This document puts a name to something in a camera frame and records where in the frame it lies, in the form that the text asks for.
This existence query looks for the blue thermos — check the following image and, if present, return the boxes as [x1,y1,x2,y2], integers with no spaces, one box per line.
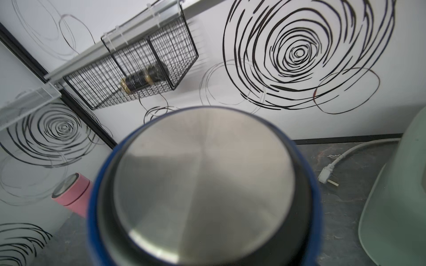
[87,106,323,266]

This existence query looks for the pink thermos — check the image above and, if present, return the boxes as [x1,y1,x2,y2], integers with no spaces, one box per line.
[51,173,93,218]

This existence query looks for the mint green toaster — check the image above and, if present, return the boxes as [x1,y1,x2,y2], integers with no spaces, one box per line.
[358,109,426,266]

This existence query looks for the object in wire basket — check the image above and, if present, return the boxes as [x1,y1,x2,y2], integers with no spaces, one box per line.
[120,62,170,95]

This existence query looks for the black wire basket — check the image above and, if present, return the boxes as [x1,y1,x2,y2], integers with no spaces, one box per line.
[63,1,199,110]

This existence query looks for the white toaster power cable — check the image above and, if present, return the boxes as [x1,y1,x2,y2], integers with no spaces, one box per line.
[317,137,402,187]

